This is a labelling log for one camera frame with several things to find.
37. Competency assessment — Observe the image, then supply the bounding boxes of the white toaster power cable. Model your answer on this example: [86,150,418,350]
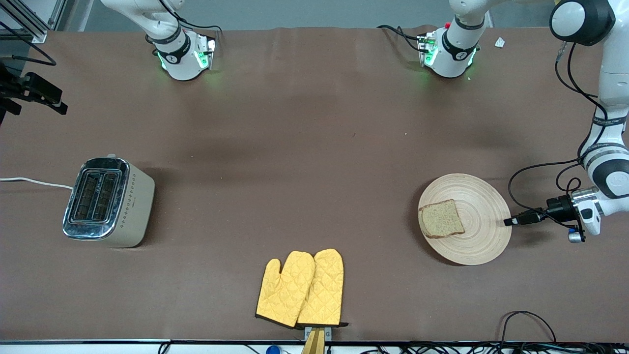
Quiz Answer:
[0,177,74,190]

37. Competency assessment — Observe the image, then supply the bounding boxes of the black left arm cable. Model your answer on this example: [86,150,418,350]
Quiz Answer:
[508,42,610,230]

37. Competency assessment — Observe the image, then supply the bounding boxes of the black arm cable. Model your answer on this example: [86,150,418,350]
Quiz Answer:
[0,22,57,67]
[508,42,610,230]

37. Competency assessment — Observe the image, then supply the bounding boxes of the round light wooden plate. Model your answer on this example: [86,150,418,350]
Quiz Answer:
[418,173,513,266]

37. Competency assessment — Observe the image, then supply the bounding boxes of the black base cable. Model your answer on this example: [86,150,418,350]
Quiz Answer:
[377,24,426,54]
[156,0,224,36]

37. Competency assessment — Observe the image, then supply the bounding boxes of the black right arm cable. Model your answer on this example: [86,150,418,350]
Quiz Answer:
[0,22,57,67]

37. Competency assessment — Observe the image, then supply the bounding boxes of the aluminium frame rail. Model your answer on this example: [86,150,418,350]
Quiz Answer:
[301,326,333,354]

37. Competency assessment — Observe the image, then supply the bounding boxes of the black cable bundle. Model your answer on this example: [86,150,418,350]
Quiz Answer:
[329,341,629,354]

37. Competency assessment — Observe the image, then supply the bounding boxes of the yellow quilted oven mitt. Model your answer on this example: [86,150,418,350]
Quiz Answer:
[297,248,349,328]
[255,251,315,328]

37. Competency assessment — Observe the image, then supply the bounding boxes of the black looped cable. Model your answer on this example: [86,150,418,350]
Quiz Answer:
[500,311,557,343]

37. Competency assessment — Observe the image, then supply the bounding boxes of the brown bread slice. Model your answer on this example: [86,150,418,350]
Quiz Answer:
[418,199,465,239]

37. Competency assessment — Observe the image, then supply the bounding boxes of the cream toaster with chrome top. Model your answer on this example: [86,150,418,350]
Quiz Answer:
[62,156,156,248]

